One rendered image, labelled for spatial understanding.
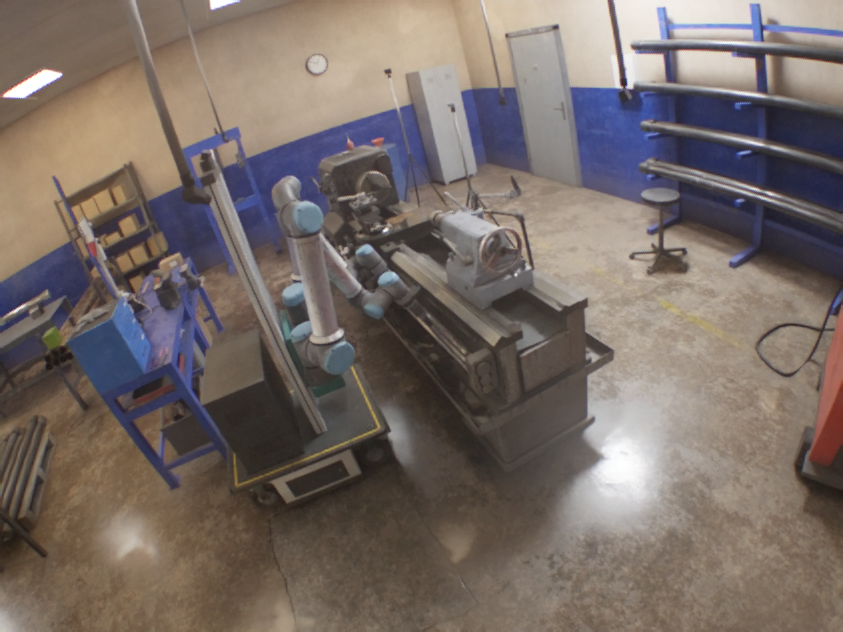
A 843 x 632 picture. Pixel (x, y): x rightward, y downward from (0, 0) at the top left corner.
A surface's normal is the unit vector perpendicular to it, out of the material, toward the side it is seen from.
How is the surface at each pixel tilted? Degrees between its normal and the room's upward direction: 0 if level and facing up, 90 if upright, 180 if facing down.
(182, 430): 90
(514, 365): 90
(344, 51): 90
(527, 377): 90
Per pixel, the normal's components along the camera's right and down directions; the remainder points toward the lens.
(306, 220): 0.67, 0.11
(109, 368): 0.40, 0.40
